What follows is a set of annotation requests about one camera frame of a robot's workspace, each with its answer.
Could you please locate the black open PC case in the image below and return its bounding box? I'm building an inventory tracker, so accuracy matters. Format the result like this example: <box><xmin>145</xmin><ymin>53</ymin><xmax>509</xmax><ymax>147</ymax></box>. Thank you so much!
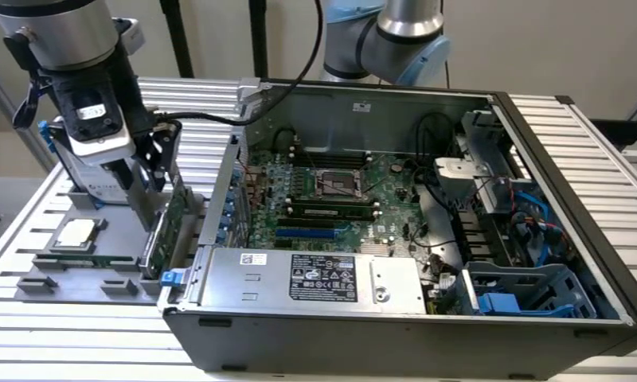
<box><xmin>156</xmin><ymin>77</ymin><xmax>637</xmax><ymax>374</ymax></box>

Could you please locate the grey parts rack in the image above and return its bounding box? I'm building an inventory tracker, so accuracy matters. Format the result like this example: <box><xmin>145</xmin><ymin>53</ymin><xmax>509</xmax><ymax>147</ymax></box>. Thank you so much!
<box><xmin>12</xmin><ymin>185</ymin><xmax>207</xmax><ymax>306</ymax></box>

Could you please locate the CPU socket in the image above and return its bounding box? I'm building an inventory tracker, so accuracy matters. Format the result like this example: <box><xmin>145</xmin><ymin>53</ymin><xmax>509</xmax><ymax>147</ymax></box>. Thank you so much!
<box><xmin>305</xmin><ymin>168</ymin><xmax>373</xmax><ymax>201</ymax></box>

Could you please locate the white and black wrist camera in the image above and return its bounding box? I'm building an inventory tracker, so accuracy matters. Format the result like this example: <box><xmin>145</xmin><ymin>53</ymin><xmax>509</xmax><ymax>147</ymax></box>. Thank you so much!
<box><xmin>48</xmin><ymin>71</ymin><xmax>139</xmax><ymax>168</ymax></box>

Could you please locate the green RAM stick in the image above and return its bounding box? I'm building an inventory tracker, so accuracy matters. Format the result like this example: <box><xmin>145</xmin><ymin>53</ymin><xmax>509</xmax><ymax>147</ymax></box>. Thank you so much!
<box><xmin>33</xmin><ymin>254</ymin><xmax>140</xmax><ymax>268</ymax></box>

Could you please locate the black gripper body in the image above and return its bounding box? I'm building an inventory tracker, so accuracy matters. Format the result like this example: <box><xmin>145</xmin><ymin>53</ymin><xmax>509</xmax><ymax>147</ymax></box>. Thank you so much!
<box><xmin>108</xmin><ymin>50</ymin><xmax>160</xmax><ymax>141</ymax></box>

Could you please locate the silver CPU chip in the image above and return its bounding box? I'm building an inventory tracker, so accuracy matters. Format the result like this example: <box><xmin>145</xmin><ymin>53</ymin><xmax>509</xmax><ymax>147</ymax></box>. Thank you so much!
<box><xmin>49</xmin><ymin>217</ymin><xmax>111</xmax><ymax>255</ymax></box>

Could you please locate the thick black cable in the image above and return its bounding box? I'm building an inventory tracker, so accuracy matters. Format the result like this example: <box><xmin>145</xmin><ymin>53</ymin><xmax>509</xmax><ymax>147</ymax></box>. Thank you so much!
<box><xmin>156</xmin><ymin>0</ymin><xmax>327</xmax><ymax>127</ymax></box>

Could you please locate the blue expansion slot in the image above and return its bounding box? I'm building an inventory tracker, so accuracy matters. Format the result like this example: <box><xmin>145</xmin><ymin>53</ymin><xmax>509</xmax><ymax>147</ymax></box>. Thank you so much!
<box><xmin>275</xmin><ymin>227</ymin><xmax>337</xmax><ymax>240</ymax></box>

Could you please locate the black tripod pole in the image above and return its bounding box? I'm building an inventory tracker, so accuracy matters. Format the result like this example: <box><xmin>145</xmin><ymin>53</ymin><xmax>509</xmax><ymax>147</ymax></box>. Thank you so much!
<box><xmin>248</xmin><ymin>0</ymin><xmax>269</xmax><ymax>79</ymax></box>
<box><xmin>159</xmin><ymin>0</ymin><xmax>196</xmax><ymax>79</ymax></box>

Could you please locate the blue wire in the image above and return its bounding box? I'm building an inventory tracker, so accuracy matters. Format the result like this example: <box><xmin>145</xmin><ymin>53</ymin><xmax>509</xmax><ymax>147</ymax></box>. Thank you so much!
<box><xmin>508</xmin><ymin>189</ymin><xmax>567</xmax><ymax>268</ymax></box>

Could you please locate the blue-grey disk bay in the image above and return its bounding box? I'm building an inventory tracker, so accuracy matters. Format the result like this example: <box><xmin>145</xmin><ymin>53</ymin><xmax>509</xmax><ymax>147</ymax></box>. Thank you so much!
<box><xmin>460</xmin><ymin>260</ymin><xmax>603</xmax><ymax>320</ymax></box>

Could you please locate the blue wrist cable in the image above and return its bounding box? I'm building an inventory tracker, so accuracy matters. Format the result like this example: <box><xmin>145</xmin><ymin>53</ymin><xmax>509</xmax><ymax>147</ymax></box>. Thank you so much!
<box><xmin>12</xmin><ymin>74</ymin><xmax>49</xmax><ymax>129</ymax></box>

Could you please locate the silver power supply unit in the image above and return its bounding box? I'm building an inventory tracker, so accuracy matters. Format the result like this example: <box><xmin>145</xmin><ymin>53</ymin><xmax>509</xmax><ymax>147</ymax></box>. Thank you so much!
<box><xmin>189</xmin><ymin>248</ymin><xmax>427</xmax><ymax>316</ymax></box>

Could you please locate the RAM stick with white label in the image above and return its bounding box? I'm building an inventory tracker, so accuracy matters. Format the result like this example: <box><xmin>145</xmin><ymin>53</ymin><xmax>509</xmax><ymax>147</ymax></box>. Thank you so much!
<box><xmin>288</xmin><ymin>201</ymin><xmax>379</xmax><ymax>220</ymax></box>

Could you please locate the green graphics card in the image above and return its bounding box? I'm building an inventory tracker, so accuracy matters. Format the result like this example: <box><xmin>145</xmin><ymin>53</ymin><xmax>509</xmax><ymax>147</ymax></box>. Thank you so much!
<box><xmin>124</xmin><ymin>158</ymin><xmax>196</xmax><ymax>280</ymax></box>

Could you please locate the black RAM slot bank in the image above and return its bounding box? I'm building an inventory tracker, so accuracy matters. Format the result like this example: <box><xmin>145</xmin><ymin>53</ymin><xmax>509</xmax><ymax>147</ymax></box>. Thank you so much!
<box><xmin>289</xmin><ymin>150</ymin><xmax>368</xmax><ymax>167</ymax></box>

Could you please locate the grey box on wrist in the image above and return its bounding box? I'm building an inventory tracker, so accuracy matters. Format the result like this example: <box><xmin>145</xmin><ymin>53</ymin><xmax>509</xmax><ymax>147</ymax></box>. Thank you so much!
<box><xmin>111</xmin><ymin>17</ymin><xmax>148</xmax><ymax>56</ymax></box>

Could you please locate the metal drive cage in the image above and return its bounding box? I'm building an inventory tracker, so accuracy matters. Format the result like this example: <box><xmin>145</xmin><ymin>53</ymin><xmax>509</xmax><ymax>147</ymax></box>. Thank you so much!
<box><xmin>433</xmin><ymin>109</ymin><xmax>517</xmax><ymax>202</ymax></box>

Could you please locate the green motherboard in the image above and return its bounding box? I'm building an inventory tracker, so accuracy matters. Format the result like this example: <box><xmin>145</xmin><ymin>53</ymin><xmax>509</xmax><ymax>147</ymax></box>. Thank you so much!
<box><xmin>237</xmin><ymin>150</ymin><xmax>432</xmax><ymax>256</ymax></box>

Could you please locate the black expansion slot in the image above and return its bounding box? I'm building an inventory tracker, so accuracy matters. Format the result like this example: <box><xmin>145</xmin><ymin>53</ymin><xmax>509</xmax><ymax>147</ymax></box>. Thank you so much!
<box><xmin>276</xmin><ymin>216</ymin><xmax>343</xmax><ymax>229</ymax></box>

